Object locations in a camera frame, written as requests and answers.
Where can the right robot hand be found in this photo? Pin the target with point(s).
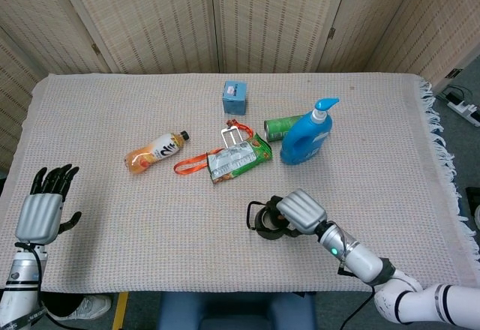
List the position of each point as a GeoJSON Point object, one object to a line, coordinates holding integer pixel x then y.
{"type": "Point", "coordinates": [302, 210]}

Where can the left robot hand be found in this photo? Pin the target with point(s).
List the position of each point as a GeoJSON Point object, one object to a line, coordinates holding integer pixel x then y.
{"type": "Point", "coordinates": [37, 217]}

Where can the black round container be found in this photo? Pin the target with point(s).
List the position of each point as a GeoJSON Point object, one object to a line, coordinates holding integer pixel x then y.
{"type": "Point", "coordinates": [268, 232]}

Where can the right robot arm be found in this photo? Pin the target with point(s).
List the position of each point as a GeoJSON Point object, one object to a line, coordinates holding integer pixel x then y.
{"type": "Point", "coordinates": [405, 300]}

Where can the blue pump bottle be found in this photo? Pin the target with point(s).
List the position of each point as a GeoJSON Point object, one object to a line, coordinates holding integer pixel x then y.
{"type": "Point", "coordinates": [303, 138]}

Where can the green snack bag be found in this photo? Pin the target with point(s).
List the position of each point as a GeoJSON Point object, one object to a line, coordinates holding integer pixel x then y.
{"type": "Point", "coordinates": [240, 159]}

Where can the green chips can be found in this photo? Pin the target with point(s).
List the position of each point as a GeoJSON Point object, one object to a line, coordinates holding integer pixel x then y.
{"type": "Point", "coordinates": [279, 127]}

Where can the black trouser leg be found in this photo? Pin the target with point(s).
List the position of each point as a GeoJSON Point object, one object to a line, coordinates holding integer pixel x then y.
{"type": "Point", "coordinates": [60, 303]}

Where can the white sneaker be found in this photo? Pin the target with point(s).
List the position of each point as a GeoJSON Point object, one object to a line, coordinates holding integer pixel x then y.
{"type": "Point", "coordinates": [93, 305]}

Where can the woven fringed tablecloth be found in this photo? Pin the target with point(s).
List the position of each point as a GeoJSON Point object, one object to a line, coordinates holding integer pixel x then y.
{"type": "Point", "coordinates": [150, 240]}

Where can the blue chair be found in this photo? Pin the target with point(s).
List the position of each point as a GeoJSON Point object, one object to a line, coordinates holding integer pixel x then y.
{"type": "Point", "coordinates": [232, 313]}

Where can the small blue box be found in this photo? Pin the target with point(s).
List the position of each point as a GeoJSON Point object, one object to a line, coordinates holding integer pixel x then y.
{"type": "Point", "coordinates": [234, 101]}

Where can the orange juice bottle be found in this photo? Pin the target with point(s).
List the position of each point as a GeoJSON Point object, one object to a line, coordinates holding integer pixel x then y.
{"type": "Point", "coordinates": [157, 152]}

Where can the white power strip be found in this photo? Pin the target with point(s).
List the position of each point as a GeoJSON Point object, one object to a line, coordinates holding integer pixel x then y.
{"type": "Point", "coordinates": [465, 108]}

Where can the woven folding screen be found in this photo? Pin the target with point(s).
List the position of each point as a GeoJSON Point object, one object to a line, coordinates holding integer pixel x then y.
{"type": "Point", "coordinates": [150, 18]}

